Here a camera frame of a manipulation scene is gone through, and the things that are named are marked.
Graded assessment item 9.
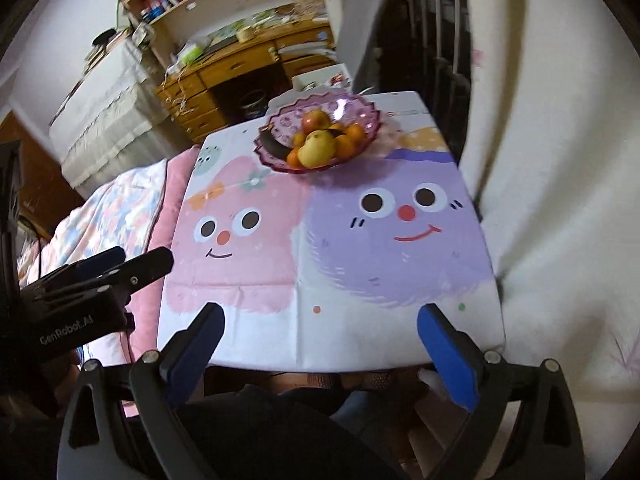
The white curtain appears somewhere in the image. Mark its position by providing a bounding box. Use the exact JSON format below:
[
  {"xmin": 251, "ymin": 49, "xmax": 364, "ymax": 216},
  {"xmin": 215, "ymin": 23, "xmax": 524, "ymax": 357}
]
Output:
[{"xmin": 460, "ymin": 0, "xmax": 640, "ymax": 461}]

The green tissue pack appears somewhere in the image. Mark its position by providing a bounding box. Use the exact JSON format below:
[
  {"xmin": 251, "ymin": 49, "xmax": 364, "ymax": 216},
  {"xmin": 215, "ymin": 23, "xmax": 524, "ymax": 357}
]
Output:
[{"xmin": 177, "ymin": 42, "xmax": 206, "ymax": 66}]

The person's left hand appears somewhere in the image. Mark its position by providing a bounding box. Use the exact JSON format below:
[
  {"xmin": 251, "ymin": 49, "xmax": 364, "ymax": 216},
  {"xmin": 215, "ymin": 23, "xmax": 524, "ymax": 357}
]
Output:
[{"xmin": 50, "ymin": 350, "xmax": 83, "ymax": 411}]

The pink floral quilt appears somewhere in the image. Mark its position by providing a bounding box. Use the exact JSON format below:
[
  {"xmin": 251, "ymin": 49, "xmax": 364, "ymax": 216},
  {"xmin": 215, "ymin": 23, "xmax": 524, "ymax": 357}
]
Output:
[{"xmin": 17, "ymin": 147, "xmax": 203, "ymax": 418}]

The black trash bin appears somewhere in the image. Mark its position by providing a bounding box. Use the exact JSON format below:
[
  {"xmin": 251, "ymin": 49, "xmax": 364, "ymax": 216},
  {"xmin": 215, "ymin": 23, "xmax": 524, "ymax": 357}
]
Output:
[{"xmin": 239, "ymin": 89, "xmax": 268, "ymax": 121}]

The overripe dark banana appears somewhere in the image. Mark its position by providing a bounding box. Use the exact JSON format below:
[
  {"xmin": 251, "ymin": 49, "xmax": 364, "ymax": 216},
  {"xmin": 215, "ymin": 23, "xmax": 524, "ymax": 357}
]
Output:
[{"xmin": 259, "ymin": 129, "xmax": 296, "ymax": 158}]

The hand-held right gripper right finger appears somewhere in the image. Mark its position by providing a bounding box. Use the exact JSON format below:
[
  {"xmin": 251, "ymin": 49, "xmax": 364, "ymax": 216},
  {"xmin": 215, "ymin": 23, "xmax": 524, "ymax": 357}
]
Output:
[{"xmin": 417, "ymin": 304, "xmax": 586, "ymax": 480}]

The brown wooden cabinet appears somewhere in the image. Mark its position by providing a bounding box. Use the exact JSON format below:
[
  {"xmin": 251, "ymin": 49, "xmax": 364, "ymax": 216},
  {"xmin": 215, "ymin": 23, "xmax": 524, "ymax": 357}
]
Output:
[{"xmin": 0, "ymin": 110, "xmax": 86, "ymax": 241}]

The pink plastic fruit bowl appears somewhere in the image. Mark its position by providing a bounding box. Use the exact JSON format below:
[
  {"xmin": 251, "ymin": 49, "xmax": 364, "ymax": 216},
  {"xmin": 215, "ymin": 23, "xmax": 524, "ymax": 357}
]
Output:
[{"xmin": 253, "ymin": 91, "xmax": 383, "ymax": 176}]

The wooden bookshelf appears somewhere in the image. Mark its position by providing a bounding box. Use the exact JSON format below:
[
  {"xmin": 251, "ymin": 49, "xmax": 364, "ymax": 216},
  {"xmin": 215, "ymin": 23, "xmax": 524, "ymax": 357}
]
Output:
[{"xmin": 110, "ymin": 0, "xmax": 333, "ymax": 68}]

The grey office chair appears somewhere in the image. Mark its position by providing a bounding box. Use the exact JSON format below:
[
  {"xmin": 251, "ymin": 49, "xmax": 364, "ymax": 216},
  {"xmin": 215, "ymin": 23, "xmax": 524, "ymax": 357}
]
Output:
[{"xmin": 277, "ymin": 0, "xmax": 396, "ymax": 96}]

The white storage bin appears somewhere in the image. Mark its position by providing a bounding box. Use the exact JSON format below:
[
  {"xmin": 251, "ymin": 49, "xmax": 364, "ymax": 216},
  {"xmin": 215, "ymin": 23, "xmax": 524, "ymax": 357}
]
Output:
[{"xmin": 291, "ymin": 62, "xmax": 353, "ymax": 92}]

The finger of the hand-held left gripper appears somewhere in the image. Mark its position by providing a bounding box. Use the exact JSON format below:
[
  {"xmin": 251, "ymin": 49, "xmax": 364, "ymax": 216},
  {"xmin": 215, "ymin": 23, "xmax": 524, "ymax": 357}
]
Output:
[
  {"xmin": 80, "ymin": 246, "xmax": 175, "ymax": 303},
  {"xmin": 65, "ymin": 246, "xmax": 127, "ymax": 283}
]

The metal window railing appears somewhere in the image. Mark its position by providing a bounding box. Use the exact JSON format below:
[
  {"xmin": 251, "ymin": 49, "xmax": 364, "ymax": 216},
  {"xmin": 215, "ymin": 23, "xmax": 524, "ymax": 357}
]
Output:
[{"xmin": 375, "ymin": 0, "xmax": 476, "ymax": 161}]

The wooden desk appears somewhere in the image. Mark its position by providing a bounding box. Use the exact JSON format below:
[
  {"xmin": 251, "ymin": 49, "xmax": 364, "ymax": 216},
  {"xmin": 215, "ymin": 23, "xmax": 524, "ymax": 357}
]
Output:
[{"xmin": 155, "ymin": 22, "xmax": 336, "ymax": 143}]

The red green mango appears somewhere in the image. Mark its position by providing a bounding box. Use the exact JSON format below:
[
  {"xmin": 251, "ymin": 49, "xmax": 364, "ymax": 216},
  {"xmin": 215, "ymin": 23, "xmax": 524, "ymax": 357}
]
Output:
[{"xmin": 301, "ymin": 109, "xmax": 332, "ymax": 133}]

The white cloth furniture cover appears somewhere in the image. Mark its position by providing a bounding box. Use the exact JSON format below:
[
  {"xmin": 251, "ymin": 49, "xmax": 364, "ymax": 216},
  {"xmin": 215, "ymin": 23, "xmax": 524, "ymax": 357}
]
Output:
[{"xmin": 49, "ymin": 40, "xmax": 173, "ymax": 196}]

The cartoon printed tablecloth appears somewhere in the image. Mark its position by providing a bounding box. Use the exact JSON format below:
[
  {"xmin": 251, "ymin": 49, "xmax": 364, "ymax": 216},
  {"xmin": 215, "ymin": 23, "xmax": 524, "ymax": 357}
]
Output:
[{"xmin": 156, "ymin": 91, "xmax": 506, "ymax": 368}]

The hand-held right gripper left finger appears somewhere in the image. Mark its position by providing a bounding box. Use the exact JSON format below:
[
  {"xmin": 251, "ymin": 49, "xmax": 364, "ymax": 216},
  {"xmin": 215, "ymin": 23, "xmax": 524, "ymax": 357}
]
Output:
[{"xmin": 57, "ymin": 302, "xmax": 226, "ymax": 480}]

